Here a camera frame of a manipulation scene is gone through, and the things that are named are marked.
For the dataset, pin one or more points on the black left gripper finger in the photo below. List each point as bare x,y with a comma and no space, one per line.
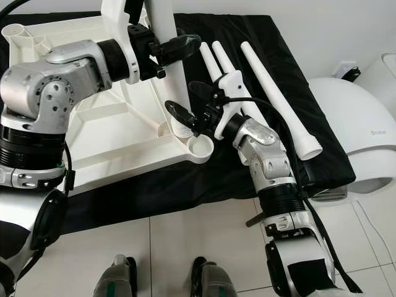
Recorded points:
179,48

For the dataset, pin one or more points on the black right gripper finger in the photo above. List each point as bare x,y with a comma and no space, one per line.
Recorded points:
204,90
179,116

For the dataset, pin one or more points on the white ribbed plastic table top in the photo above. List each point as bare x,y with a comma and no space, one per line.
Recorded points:
130,136

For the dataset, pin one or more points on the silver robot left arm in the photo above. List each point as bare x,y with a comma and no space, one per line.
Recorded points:
37,93

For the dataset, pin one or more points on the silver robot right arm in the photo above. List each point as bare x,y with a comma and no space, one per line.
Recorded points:
272,173

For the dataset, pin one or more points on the black quilted bench cover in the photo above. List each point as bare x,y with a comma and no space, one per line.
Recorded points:
161,185

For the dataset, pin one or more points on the black metal bench leg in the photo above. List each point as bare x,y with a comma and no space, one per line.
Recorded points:
255,218

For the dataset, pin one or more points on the silver robot right leg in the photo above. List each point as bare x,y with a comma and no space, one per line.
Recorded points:
219,284

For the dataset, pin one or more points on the silver robot leg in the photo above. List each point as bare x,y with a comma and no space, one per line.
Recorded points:
219,284
116,283

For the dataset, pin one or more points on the silver robot left leg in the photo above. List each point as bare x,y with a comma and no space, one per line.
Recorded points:
116,283

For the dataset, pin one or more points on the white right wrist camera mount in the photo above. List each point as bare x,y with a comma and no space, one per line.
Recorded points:
230,86

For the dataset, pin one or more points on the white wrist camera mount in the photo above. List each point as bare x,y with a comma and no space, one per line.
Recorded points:
117,37
230,86

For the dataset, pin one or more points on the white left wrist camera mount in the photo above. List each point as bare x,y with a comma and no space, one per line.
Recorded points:
117,37

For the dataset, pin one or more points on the wall socket with black plug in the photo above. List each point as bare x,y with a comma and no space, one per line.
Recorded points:
346,70

